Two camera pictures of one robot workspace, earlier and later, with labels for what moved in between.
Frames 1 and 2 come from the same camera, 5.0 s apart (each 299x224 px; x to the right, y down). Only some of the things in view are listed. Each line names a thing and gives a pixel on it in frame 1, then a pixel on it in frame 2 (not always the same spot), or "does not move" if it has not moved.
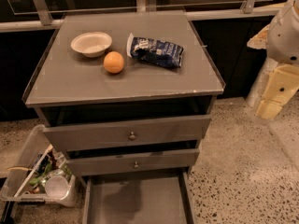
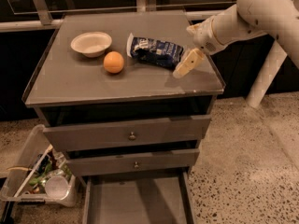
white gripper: x=284 y=39 -> x=204 y=38
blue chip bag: x=154 y=50 does not move
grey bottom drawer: x=140 y=198 does not move
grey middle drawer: x=134 y=161 does not move
